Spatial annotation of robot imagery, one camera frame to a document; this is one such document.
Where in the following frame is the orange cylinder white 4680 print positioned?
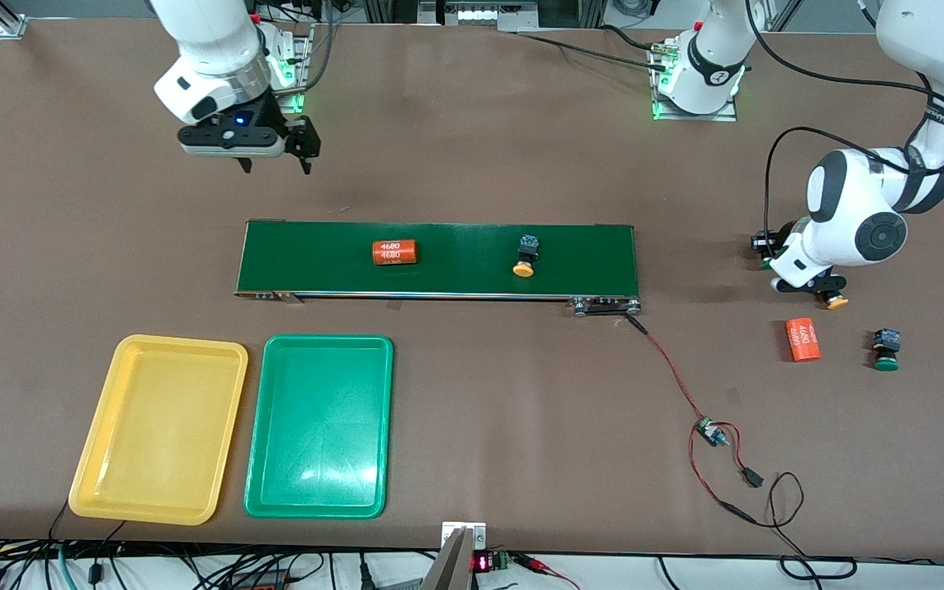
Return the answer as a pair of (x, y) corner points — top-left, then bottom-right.
(785, 317), (823, 364)
(371, 238), (420, 267)

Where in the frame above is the green conveyor belt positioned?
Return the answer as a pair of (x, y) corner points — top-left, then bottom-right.
(234, 219), (643, 317)

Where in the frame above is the green plastic tray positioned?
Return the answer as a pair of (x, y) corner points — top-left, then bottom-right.
(243, 334), (395, 520)

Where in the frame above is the yellow plastic tray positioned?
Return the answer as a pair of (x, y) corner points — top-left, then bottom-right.
(68, 334), (250, 526)

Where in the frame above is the red clip lead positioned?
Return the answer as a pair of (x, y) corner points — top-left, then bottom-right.
(513, 553), (583, 590)

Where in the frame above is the black orange power adapter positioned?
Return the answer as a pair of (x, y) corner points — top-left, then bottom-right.
(230, 571), (293, 590)

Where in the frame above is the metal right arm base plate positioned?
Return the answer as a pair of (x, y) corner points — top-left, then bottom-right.
(271, 23), (313, 113)

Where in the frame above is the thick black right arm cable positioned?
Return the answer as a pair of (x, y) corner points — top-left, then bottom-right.
(300, 0), (340, 93)

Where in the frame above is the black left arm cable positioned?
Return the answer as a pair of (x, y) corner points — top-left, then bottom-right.
(747, 0), (944, 247)

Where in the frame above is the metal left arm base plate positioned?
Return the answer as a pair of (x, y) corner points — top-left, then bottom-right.
(651, 41), (739, 122)

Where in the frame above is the aluminium frame structure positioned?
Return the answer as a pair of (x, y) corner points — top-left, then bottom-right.
(361, 0), (608, 34)

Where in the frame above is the thin black power cable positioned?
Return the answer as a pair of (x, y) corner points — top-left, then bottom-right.
(755, 472), (858, 581)

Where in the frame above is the black table cable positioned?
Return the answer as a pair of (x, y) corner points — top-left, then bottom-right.
(515, 25), (669, 70)

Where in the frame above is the small metal bracket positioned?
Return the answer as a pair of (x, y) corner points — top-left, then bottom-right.
(441, 521), (488, 550)

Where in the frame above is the black cable bundle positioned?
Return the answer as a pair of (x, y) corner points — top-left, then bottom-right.
(0, 500), (440, 590)

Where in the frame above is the grey camera mount pole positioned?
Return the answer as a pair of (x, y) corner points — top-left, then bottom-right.
(420, 527), (477, 590)

